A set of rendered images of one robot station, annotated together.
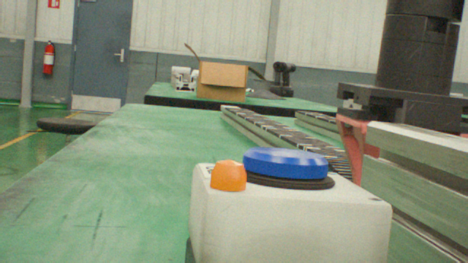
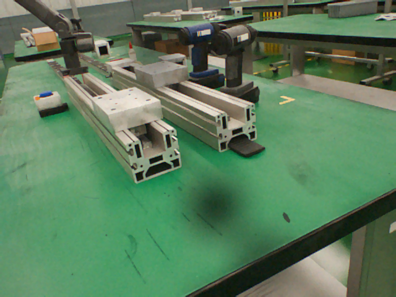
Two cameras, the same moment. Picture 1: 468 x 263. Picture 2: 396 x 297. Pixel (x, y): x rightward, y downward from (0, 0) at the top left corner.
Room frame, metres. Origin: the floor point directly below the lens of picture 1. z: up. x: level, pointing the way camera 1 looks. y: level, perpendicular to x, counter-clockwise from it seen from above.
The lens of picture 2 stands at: (-0.92, -0.15, 1.09)
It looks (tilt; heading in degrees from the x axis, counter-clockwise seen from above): 25 degrees down; 342
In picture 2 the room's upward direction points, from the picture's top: 8 degrees counter-clockwise
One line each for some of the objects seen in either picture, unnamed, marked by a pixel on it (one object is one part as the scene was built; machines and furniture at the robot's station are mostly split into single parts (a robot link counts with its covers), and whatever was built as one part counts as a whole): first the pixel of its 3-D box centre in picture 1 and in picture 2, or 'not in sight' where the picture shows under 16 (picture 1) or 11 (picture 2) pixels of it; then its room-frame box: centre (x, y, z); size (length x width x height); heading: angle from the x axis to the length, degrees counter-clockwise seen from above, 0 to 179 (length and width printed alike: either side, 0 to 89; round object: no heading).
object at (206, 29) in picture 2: not in sight; (210, 55); (0.16, -0.59, 0.89); 0.20 x 0.08 x 0.22; 99
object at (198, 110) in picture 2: not in sight; (163, 93); (0.06, -0.38, 0.82); 0.80 x 0.10 x 0.09; 8
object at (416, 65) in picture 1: (414, 67); (72, 62); (0.50, -0.14, 0.91); 0.10 x 0.07 x 0.07; 99
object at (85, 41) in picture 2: not in sight; (77, 36); (0.49, -0.18, 1.00); 0.12 x 0.09 x 0.12; 79
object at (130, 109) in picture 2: not in sight; (126, 113); (-0.21, -0.23, 0.87); 0.16 x 0.11 x 0.07; 8
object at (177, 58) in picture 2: not in sight; (170, 68); (0.39, -0.50, 0.83); 0.11 x 0.10 x 0.10; 89
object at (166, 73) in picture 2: not in sight; (161, 78); (0.06, -0.38, 0.87); 0.16 x 0.11 x 0.07; 8
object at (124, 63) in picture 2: not in sight; (119, 73); (0.50, -0.31, 0.83); 0.12 x 0.09 x 0.10; 98
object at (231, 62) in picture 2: not in sight; (241, 66); (-0.09, -0.58, 0.89); 0.20 x 0.08 x 0.22; 119
